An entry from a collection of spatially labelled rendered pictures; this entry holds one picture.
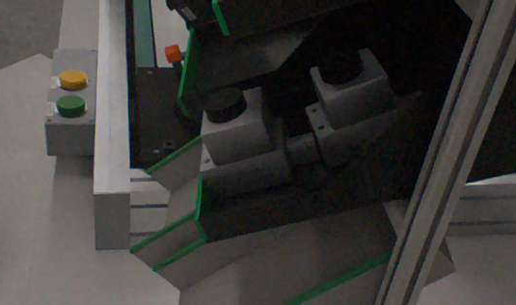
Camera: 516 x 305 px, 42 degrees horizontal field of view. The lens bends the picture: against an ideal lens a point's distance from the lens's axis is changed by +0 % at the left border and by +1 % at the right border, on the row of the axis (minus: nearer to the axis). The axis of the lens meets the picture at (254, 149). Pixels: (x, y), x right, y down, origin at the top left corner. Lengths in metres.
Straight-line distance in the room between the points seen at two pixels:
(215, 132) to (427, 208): 0.15
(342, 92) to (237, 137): 0.08
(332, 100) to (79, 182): 0.63
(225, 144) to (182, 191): 0.33
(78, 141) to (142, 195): 0.17
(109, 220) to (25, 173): 0.21
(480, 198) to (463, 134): 0.63
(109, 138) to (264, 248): 0.38
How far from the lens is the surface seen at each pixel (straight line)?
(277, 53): 0.62
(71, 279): 0.89
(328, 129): 0.47
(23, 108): 1.18
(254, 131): 0.46
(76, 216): 0.97
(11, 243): 0.94
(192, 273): 0.68
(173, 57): 0.92
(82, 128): 0.97
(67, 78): 1.04
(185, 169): 0.78
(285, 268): 0.61
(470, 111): 0.38
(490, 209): 1.03
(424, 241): 0.44
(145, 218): 0.89
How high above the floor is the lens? 1.53
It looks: 37 degrees down
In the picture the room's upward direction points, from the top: 8 degrees clockwise
